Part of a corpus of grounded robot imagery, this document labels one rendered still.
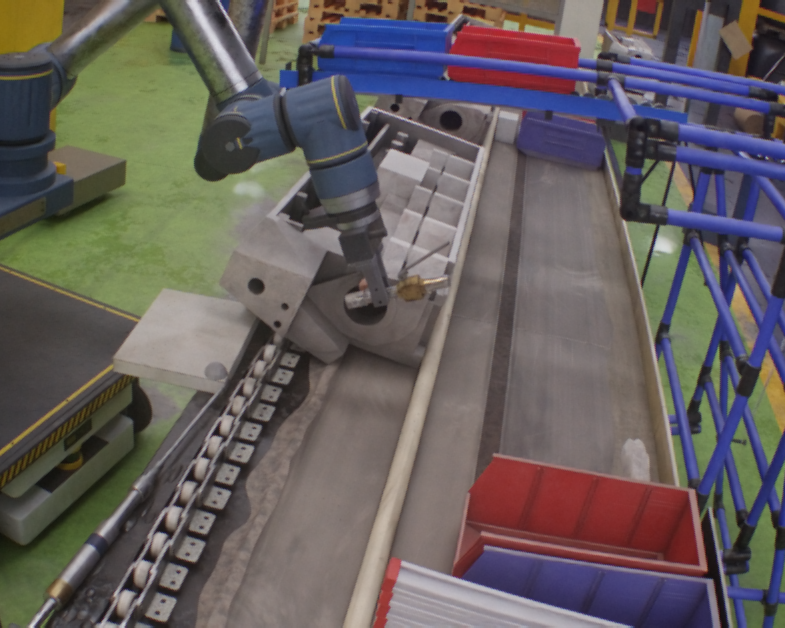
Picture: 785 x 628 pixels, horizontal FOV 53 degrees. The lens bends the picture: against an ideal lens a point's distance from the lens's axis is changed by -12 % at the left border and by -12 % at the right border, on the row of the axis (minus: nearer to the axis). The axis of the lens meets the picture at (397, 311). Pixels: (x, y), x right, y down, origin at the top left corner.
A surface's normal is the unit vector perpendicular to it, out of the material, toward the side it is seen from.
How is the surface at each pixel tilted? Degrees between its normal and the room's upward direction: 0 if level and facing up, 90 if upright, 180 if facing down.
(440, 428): 0
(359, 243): 90
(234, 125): 83
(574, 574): 88
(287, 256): 38
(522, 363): 0
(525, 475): 88
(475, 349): 0
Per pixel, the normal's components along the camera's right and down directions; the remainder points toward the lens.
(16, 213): 0.93, 0.28
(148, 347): 0.15, -0.88
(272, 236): 0.15, -0.41
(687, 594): -0.15, 0.40
